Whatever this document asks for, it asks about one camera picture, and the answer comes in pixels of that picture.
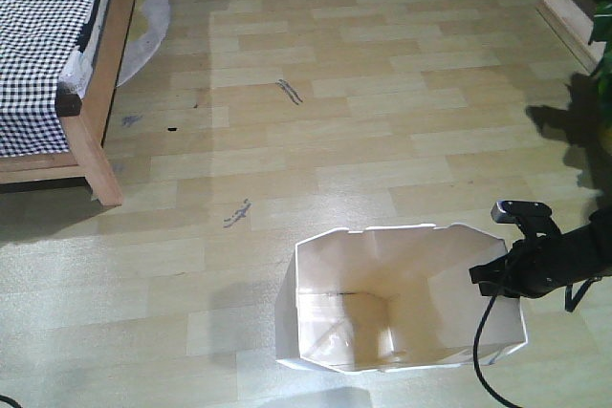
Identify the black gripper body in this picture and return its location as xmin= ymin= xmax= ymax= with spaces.
xmin=469 ymin=230 xmax=598 ymax=299

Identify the white cardboard trash bin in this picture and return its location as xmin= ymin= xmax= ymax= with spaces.
xmin=274 ymin=224 xmax=528 ymax=374

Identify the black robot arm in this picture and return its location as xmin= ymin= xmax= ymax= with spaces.
xmin=469 ymin=200 xmax=611 ymax=299

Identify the wooden shelf unit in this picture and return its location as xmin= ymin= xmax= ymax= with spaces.
xmin=499 ymin=0 xmax=608 ymax=75

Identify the round grey floor rug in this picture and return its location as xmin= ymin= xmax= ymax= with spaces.
xmin=117 ymin=0 xmax=171 ymax=87

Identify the black white checkered bedsheet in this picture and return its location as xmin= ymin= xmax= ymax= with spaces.
xmin=1 ymin=0 xmax=95 ymax=157

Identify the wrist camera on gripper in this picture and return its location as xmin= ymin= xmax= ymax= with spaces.
xmin=491 ymin=200 xmax=561 ymax=239

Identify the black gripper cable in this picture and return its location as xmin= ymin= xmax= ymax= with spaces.
xmin=471 ymin=292 xmax=520 ymax=408

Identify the wooden bed frame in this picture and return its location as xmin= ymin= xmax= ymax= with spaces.
xmin=1 ymin=0 xmax=135 ymax=206

